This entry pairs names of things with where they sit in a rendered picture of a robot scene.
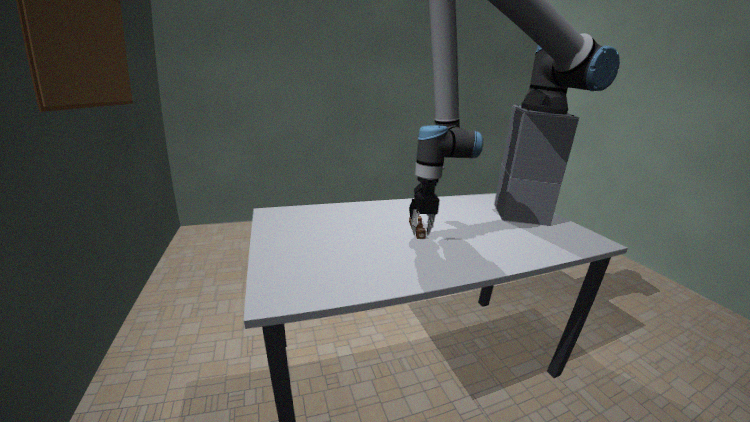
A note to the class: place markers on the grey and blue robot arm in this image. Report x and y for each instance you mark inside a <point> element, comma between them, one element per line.
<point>582,62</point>

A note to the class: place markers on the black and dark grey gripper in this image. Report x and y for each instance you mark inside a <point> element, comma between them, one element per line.
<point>428,205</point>

